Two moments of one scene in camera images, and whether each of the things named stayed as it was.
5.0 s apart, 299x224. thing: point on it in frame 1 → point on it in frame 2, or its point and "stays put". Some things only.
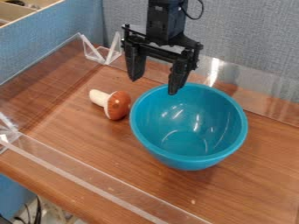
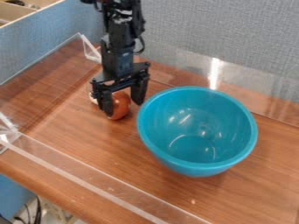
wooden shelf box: (15, 10) stays put
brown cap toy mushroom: (117, 102) stays put
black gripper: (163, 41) → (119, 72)
